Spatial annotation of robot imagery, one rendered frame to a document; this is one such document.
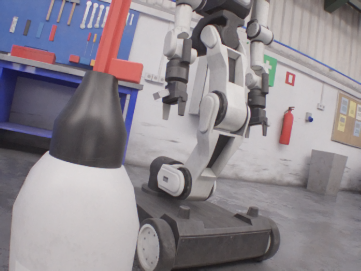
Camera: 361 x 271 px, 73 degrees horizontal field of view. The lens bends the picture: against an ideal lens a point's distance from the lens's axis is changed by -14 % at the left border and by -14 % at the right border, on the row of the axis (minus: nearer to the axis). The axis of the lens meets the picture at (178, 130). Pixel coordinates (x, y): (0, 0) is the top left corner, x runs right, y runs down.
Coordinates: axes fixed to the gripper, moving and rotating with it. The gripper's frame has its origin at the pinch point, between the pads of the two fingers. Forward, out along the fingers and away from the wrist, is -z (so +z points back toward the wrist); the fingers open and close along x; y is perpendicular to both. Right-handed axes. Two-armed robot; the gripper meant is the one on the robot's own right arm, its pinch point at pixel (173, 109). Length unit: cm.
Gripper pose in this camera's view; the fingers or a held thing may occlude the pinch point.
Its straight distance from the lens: 101.8
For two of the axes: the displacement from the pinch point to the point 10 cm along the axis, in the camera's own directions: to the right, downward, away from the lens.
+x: 5.4, -1.0, -8.4
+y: 8.4, 1.7, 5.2
